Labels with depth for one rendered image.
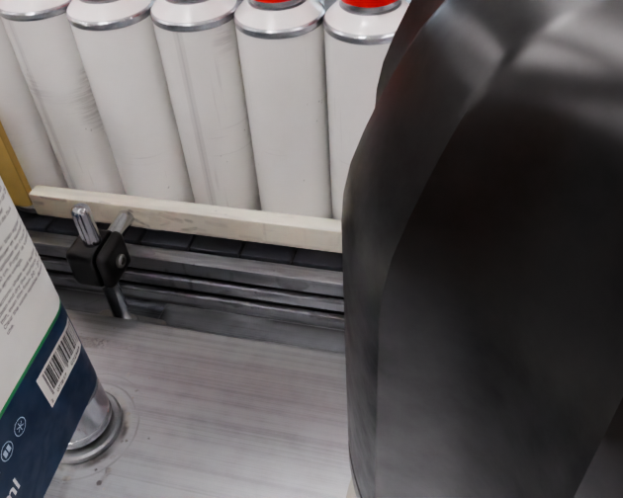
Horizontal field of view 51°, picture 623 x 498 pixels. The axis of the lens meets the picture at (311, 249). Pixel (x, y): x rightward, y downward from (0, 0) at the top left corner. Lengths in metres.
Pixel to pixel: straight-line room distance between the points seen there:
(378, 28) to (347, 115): 0.06
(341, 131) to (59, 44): 0.18
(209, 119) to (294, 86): 0.06
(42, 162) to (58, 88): 0.08
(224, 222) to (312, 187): 0.06
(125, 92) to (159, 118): 0.03
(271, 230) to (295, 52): 0.12
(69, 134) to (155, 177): 0.06
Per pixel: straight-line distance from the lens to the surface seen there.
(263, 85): 0.39
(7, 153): 0.50
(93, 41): 0.42
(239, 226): 0.44
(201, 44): 0.39
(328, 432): 0.37
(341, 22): 0.37
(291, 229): 0.43
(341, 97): 0.38
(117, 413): 0.39
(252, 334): 0.48
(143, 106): 0.43
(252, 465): 0.36
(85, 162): 0.49
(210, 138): 0.43
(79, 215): 0.42
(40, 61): 0.45
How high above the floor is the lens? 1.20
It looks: 44 degrees down
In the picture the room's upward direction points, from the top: 4 degrees counter-clockwise
